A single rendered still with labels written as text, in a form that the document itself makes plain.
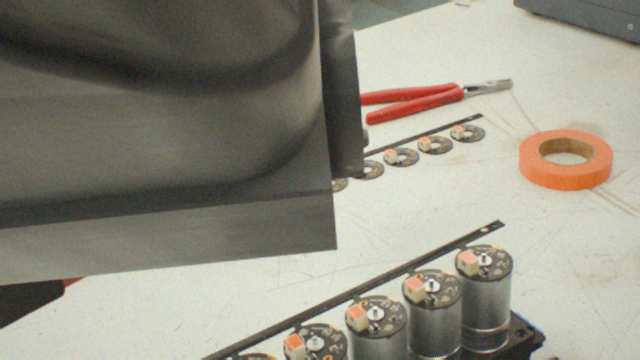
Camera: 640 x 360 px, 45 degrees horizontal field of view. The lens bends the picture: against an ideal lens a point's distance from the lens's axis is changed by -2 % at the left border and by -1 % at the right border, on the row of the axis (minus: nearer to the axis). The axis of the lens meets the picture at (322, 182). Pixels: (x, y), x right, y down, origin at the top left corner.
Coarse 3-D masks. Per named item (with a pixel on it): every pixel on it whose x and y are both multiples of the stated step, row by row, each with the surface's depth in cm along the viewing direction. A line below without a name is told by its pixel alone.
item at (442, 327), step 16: (432, 288) 32; (416, 320) 32; (432, 320) 31; (448, 320) 31; (416, 336) 32; (432, 336) 32; (448, 336) 32; (416, 352) 33; (432, 352) 32; (448, 352) 32
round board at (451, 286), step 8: (424, 272) 33; (432, 272) 33; (440, 272) 33; (448, 272) 33; (424, 280) 32; (440, 280) 32; (448, 280) 32; (456, 280) 32; (448, 288) 32; (456, 288) 32; (432, 296) 31; (440, 296) 31; (448, 296) 31; (456, 296) 31; (416, 304) 31; (424, 304) 31; (432, 304) 31; (440, 304) 31; (448, 304) 31
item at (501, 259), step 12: (480, 252) 34; (492, 252) 33; (504, 252) 33; (456, 264) 33; (492, 264) 33; (504, 264) 33; (468, 276) 32; (480, 276) 32; (492, 276) 32; (504, 276) 32
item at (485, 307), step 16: (480, 256) 33; (464, 288) 33; (480, 288) 32; (496, 288) 32; (464, 304) 33; (480, 304) 33; (496, 304) 33; (464, 320) 34; (480, 320) 33; (496, 320) 33; (464, 336) 34; (480, 336) 34; (496, 336) 34; (480, 352) 34
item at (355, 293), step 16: (496, 224) 35; (464, 240) 34; (432, 256) 34; (400, 272) 33; (416, 272) 33; (352, 288) 32; (368, 288) 32; (320, 304) 32; (336, 304) 32; (288, 320) 31; (304, 320) 31; (256, 336) 30; (272, 336) 30; (224, 352) 30
